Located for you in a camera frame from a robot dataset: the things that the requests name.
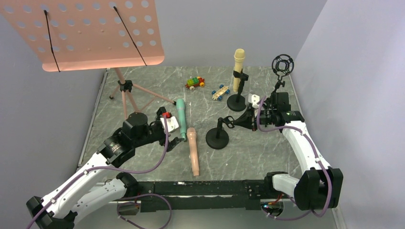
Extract black round-base mic stand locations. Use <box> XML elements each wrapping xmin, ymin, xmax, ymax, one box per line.
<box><xmin>227</xmin><ymin>70</ymin><xmax>249</xmax><ymax>112</ymax></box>
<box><xmin>205</xmin><ymin>116</ymin><xmax>234</xmax><ymax>150</ymax></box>

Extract beige microphone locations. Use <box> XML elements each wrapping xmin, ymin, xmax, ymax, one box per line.
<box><xmin>233</xmin><ymin>48</ymin><xmax>245</xmax><ymax>93</ymax></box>

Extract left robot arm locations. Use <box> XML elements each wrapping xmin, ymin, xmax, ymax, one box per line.
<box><xmin>26</xmin><ymin>107</ymin><xmax>183</xmax><ymax>229</ymax></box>

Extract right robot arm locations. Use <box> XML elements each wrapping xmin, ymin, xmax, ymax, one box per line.
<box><xmin>232</xmin><ymin>92</ymin><xmax>343</xmax><ymax>210</ymax></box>

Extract pink perforated music stand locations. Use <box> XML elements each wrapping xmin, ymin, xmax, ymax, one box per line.
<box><xmin>0</xmin><ymin>0</ymin><xmax>165</xmax><ymax>112</ymax></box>

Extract pink microphone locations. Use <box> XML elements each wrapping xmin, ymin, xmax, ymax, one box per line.
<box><xmin>186</xmin><ymin>127</ymin><xmax>200</xmax><ymax>177</ymax></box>

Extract green microphone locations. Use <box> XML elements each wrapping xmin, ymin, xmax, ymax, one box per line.
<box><xmin>176</xmin><ymin>99</ymin><xmax>187</xmax><ymax>141</ymax></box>

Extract beige toy chassis blue wheels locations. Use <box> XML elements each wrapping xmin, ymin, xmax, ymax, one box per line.
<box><xmin>212</xmin><ymin>84</ymin><xmax>230</xmax><ymax>101</ymax></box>

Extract colourful toy brick car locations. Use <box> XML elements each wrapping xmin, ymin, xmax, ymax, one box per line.
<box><xmin>185</xmin><ymin>76</ymin><xmax>205</xmax><ymax>91</ymax></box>

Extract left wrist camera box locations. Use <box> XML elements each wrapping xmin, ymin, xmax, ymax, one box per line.
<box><xmin>160</xmin><ymin>112</ymin><xmax>180</xmax><ymax>133</ymax></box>

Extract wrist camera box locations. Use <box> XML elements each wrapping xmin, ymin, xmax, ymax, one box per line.
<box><xmin>248</xmin><ymin>94</ymin><xmax>261</xmax><ymax>109</ymax></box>
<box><xmin>160</xmin><ymin>112</ymin><xmax>180</xmax><ymax>133</ymax></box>

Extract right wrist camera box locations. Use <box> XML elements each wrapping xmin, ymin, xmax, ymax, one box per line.
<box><xmin>248</xmin><ymin>94</ymin><xmax>261</xmax><ymax>109</ymax></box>

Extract black tripod shock-mount stand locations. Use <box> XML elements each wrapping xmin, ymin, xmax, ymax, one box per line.
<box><xmin>271</xmin><ymin>54</ymin><xmax>295</xmax><ymax>95</ymax></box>

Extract black base frame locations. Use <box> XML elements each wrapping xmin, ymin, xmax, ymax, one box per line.
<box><xmin>106</xmin><ymin>172</ymin><xmax>327</xmax><ymax>213</ymax></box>

